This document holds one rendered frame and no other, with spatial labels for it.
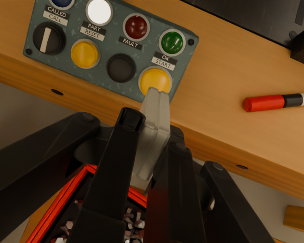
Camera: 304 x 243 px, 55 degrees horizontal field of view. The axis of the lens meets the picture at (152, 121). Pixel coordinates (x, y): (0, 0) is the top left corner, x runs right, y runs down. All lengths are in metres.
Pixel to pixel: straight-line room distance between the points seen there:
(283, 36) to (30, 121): 1.02
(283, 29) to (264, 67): 0.06
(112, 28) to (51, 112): 0.97
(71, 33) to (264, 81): 0.22
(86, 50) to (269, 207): 1.23
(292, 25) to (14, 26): 0.32
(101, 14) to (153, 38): 0.05
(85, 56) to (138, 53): 0.05
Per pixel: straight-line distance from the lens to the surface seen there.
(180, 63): 0.28
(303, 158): 0.37
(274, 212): 1.42
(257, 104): 0.33
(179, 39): 0.27
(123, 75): 0.27
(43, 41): 0.28
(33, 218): 0.40
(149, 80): 0.27
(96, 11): 0.28
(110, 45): 0.28
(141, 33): 0.27
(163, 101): 0.18
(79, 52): 0.28
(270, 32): 0.39
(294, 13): 0.42
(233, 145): 0.33
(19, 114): 1.25
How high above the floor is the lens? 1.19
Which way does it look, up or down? 75 degrees down
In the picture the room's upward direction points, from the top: 45 degrees clockwise
